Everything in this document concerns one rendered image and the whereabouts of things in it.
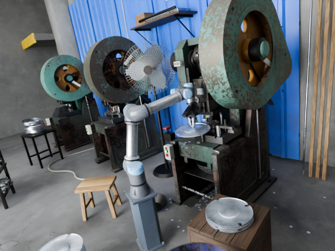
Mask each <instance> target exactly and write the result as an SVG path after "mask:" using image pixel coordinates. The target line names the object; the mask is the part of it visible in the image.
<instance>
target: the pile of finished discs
mask: <svg viewBox="0 0 335 251"><path fill-rule="evenodd" d="M205 215H206V220H207V222H208V224H209V225H210V226H211V227H213V228H214V229H216V230H219V231H221V232H225V233H237V232H241V231H244V230H246V229H247V228H249V227H250V226H251V224H252V223H253V219H254V218H253V209H252V207H251V206H248V203H246V202H245V201H243V200H240V199H237V198H220V199H219V200H214V201H212V202H211V203H209V204H208V205H207V207H206V209H205Z"/></svg>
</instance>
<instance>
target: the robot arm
mask: <svg viewBox="0 0 335 251"><path fill-rule="evenodd" d="M185 99H186V104H187V105H189V106H188V107H187V108H186V110H185V111H184V112H183V114H182V116H183V117H184V118H187V120H188V122H189V124H190V125H191V127H192V128H194V126H195V124H196V123H197V122H198V120H196V116H197V115H199V114H200V113H198V110H199V108H197V102H196V101H195V95H194V87H193V83H186V84H184V87H180V88H174V89H171V91H170V95H168V96H166V97H163V98H161V99H159V100H156V101H154V102H151V103H149V104H143V105H139V106H137V105H136V104H128V105H126V106H125V107H124V110H123V114H124V116H125V123H126V124H127V145H126V156H125V157H124V162H123V168H124V170H125V171H126V173H127V174H128V176H129V179H130V184H131V189H130V196H131V197H132V198H134V199H141V198H144V197H146V196H148V195H149V194H150V192H151V189H150V187H149V185H148V183H147V181H146V176H145V171H144V166H143V164H142V163H141V162H140V157H139V156H138V124H139V123H140V121H141V120H143V119H146V118H148V117H150V116H151V114H153V113H155V112H158V111H160V110H162V109H165V108H167V107H169V106H171V105H174V104H176V103H178V102H181V101H183V100H185Z"/></svg>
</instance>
